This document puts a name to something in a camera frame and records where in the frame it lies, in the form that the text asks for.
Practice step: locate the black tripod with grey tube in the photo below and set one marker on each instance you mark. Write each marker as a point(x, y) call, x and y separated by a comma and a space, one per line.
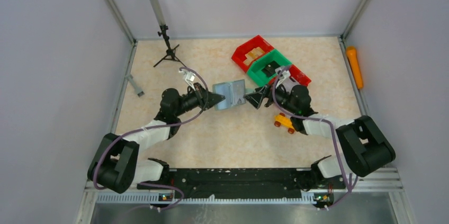
point(163, 28)

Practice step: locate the green bin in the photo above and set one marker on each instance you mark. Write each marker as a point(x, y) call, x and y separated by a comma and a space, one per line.
point(255, 72)

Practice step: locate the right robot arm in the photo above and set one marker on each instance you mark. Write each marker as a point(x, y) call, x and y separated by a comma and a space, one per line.
point(362, 148)

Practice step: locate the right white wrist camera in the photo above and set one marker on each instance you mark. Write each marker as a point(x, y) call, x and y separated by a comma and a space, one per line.
point(285, 79)

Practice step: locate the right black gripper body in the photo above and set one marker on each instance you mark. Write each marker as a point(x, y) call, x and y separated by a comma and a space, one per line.
point(266, 95)

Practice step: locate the small grey tool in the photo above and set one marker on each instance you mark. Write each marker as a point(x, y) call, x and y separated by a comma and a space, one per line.
point(137, 89)

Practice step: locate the orange flashlight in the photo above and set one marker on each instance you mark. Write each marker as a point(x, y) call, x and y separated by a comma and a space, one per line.
point(351, 54)

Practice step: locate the green card holder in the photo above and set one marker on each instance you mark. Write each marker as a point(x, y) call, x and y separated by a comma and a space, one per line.
point(233, 92)

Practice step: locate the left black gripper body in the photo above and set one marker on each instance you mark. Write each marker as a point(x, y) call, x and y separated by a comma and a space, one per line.
point(204, 97)

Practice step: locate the black item in green bin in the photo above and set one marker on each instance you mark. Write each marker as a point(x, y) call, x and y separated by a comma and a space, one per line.
point(270, 69)

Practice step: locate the wooden blocks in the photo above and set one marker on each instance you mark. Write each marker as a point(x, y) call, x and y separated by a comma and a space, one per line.
point(253, 55)

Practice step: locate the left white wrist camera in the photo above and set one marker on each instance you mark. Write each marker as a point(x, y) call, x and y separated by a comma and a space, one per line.
point(188, 77)

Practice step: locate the yellow toy car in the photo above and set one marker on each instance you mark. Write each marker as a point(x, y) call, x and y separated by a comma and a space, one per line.
point(281, 120)

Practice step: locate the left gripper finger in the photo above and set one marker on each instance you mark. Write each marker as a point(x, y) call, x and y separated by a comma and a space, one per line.
point(210, 105)
point(213, 97)

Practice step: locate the near red bin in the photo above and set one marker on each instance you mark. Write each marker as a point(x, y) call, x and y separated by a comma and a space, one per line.
point(297, 74)

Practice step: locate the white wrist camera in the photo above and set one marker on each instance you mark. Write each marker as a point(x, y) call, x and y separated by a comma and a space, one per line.
point(188, 77)
point(285, 79)

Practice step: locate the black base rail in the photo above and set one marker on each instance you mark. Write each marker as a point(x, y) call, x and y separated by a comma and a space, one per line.
point(244, 183)

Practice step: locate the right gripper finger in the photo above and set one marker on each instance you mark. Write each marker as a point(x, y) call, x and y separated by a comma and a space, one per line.
point(258, 102)
point(261, 91)

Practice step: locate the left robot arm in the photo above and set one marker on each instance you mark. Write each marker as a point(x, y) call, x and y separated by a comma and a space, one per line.
point(114, 165)

